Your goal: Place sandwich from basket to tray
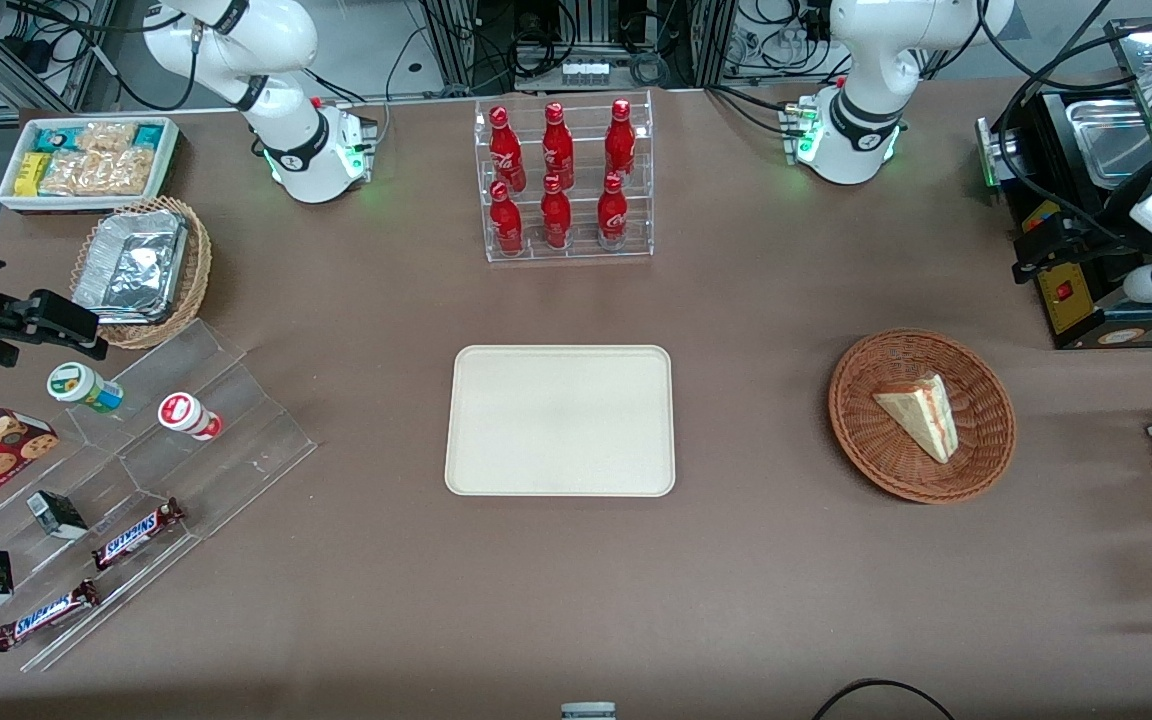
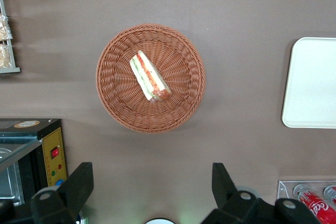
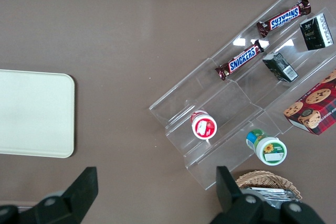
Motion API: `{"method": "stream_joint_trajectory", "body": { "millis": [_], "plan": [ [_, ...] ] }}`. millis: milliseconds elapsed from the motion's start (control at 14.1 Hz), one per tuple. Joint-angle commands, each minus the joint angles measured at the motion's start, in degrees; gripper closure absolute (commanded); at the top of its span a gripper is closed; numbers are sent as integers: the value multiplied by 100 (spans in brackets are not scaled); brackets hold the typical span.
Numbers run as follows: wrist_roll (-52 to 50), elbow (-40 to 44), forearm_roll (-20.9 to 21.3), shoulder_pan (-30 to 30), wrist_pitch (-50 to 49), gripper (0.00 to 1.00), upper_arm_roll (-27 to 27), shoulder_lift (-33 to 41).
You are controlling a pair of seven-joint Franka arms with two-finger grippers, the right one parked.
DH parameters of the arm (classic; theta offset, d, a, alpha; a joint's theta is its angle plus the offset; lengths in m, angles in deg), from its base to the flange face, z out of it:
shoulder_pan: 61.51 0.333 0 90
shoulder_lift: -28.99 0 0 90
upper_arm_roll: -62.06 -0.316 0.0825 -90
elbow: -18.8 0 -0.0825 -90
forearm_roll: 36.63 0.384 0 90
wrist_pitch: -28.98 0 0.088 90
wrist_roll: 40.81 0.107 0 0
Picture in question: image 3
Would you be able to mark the aluminium foil container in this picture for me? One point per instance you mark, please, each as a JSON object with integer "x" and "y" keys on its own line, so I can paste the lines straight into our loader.
{"x": 273, "y": 195}

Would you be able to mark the light wicker basket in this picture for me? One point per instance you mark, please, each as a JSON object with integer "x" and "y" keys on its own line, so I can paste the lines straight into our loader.
{"x": 262, "y": 179}

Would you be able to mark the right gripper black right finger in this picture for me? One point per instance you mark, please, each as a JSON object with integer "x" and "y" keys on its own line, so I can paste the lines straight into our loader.
{"x": 231, "y": 197}

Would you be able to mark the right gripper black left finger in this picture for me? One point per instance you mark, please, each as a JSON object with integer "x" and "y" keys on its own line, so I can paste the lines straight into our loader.
{"x": 76, "y": 195}

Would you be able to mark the red plaid cookie box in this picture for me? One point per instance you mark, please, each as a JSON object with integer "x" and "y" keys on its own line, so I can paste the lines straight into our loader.
{"x": 315, "y": 106}

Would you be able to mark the green sunflower yogurt cup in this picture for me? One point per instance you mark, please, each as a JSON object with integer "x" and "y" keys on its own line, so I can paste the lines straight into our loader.
{"x": 270, "y": 151}

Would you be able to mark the dark green drink carton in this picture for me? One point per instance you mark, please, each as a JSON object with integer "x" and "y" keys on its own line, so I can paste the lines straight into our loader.
{"x": 315, "y": 33}
{"x": 279, "y": 66}

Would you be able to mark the cream plastic tray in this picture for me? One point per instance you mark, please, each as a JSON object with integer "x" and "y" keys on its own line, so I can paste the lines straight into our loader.
{"x": 34, "y": 113}

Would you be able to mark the red-lidded yogurt cup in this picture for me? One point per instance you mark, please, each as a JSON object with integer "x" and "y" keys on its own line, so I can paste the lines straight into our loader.
{"x": 204, "y": 128}

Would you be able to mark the clear acrylic tiered stand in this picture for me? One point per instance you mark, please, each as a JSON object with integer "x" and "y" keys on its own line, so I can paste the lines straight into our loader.
{"x": 231, "y": 103}

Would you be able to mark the Snickers chocolate bar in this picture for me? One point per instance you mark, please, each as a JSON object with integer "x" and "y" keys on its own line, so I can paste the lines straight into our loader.
{"x": 241, "y": 60}
{"x": 284, "y": 16}

